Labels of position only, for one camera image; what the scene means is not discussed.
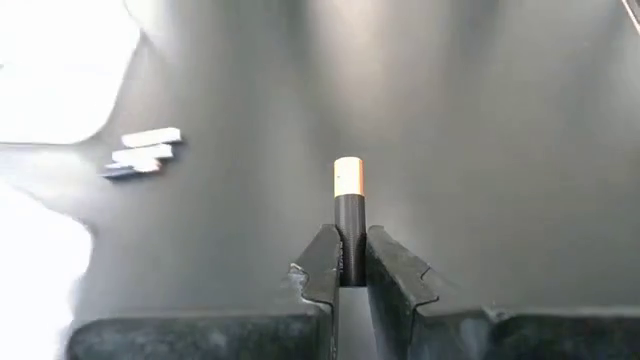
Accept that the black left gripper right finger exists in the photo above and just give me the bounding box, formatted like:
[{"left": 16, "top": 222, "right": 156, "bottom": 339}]
[{"left": 367, "top": 225, "right": 640, "bottom": 360}]

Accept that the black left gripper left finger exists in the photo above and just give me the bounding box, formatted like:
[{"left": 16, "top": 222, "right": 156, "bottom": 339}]
[{"left": 67, "top": 224, "right": 344, "bottom": 360}]

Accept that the silver Kirkland AAA battery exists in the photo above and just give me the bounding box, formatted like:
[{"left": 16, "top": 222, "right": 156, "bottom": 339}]
[
  {"left": 111, "top": 143, "right": 175, "bottom": 165},
  {"left": 121, "top": 127, "right": 182, "bottom": 149},
  {"left": 102, "top": 159, "right": 162, "bottom": 180}
]

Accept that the black copper Duracell battery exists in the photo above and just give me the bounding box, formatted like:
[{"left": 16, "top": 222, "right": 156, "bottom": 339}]
[{"left": 333, "top": 156, "right": 367, "bottom": 288}]

